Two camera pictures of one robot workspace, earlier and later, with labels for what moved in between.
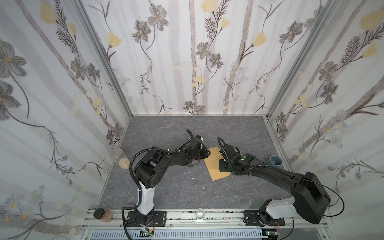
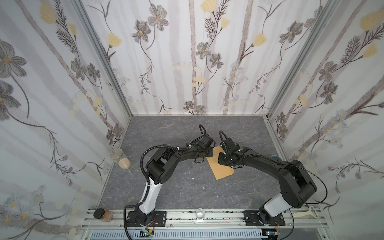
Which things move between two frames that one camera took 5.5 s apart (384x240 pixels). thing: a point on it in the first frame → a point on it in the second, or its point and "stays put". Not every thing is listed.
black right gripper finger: [222, 143] → [221, 138]
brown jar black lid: [106, 215] stays put
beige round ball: [124, 163] stays put
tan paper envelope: [212, 162] stays put
